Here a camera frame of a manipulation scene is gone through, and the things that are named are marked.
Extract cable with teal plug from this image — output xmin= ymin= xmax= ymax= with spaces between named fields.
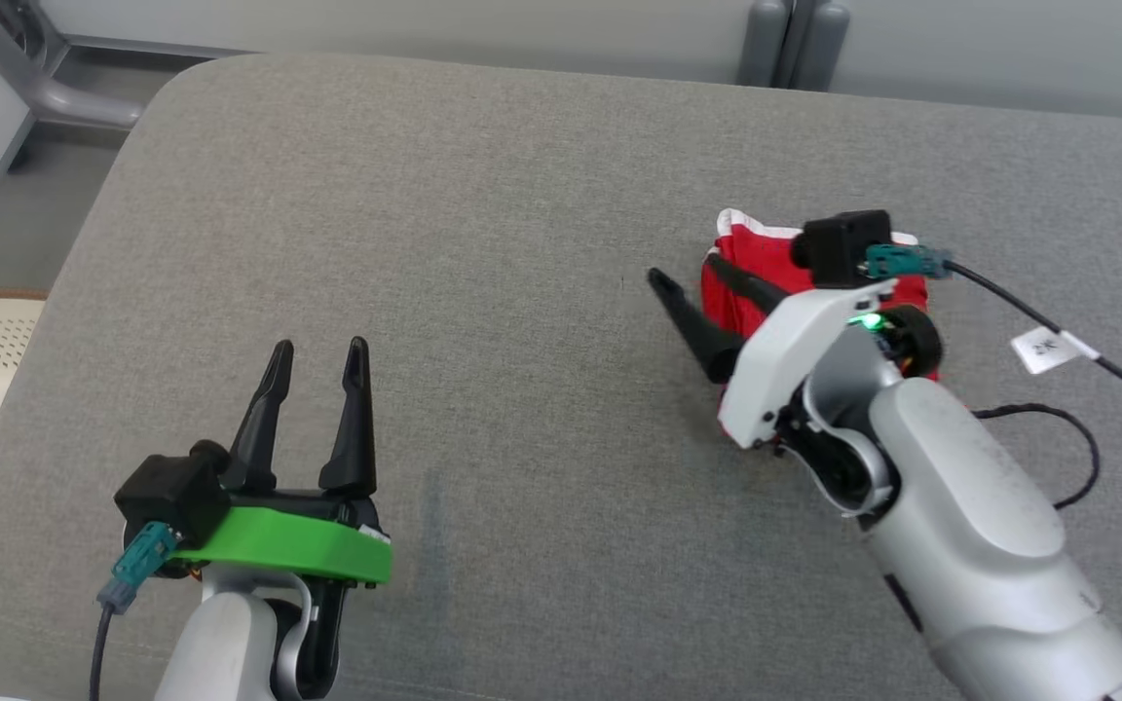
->
xmin=863 ymin=242 xmax=1122 ymax=426
xmin=88 ymin=522 xmax=180 ymax=701

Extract left cable with teal plug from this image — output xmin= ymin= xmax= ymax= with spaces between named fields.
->
xmin=88 ymin=522 xmax=180 ymax=701

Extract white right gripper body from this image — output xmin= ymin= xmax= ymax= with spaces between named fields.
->
xmin=717 ymin=277 xmax=900 ymax=452

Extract red shorts with white trim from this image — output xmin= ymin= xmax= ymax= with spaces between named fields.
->
xmin=699 ymin=207 xmax=944 ymax=390

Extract right cable with teal plug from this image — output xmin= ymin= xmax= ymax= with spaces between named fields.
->
xmin=863 ymin=242 xmax=1122 ymax=426

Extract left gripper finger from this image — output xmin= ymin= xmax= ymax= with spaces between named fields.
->
xmin=318 ymin=336 xmax=378 ymax=495
xmin=220 ymin=339 xmax=296 ymax=493

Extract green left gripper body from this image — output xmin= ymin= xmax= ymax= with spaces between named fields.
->
xmin=169 ymin=485 xmax=394 ymax=591

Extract white cable label tag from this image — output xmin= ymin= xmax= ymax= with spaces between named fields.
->
xmin=1010 ymin=328 xmax=1102 ymax=375

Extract thin black looped cable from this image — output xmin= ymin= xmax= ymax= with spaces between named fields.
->
xmin=970 ymin=402 xmax=1103 ymax=512

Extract grey curved partition foot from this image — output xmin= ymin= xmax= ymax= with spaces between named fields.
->
xmin=0 ymin=0 xmax=146 ymax=130

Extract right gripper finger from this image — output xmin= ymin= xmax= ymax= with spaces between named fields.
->
xmin=704 ymin=252 xmax=794 ymax=315
xmin=646 ymin=267 xmax=749 ymax=385

